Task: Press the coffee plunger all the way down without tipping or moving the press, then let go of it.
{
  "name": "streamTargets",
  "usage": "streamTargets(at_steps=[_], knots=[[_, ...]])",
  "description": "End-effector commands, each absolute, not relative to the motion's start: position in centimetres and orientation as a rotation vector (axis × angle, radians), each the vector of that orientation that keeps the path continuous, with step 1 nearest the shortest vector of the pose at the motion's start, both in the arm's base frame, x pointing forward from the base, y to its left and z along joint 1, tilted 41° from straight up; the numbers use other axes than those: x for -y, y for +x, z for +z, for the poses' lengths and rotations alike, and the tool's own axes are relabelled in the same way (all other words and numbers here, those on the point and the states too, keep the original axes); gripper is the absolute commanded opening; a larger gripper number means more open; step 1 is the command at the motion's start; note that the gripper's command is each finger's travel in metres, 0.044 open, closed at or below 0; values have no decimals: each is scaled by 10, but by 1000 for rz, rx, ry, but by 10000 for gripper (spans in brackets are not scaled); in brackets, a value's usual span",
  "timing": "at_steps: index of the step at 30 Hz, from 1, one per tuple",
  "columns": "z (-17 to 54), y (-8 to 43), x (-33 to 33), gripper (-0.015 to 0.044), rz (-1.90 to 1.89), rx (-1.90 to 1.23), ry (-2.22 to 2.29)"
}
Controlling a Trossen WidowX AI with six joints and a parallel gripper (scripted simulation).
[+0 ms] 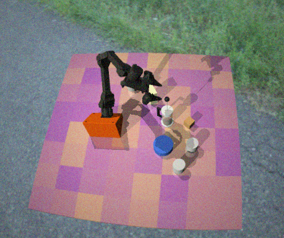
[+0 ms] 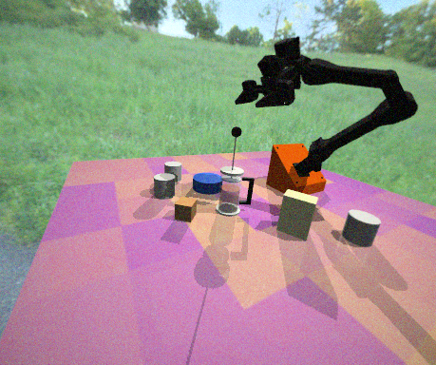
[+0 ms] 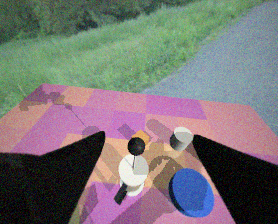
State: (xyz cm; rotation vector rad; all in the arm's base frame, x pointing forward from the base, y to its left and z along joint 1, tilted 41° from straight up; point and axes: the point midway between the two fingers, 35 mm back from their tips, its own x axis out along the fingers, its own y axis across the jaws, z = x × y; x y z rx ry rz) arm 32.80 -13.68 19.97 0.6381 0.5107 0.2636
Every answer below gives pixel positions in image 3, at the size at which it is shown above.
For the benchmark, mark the glass french press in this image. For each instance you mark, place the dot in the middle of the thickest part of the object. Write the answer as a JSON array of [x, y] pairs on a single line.
[[133, 171]]

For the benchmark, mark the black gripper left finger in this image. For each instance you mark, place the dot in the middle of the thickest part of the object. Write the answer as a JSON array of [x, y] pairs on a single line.
[[53, 183]]

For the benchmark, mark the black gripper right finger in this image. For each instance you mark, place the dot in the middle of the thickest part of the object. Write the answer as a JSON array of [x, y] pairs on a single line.
[[247, 185]]

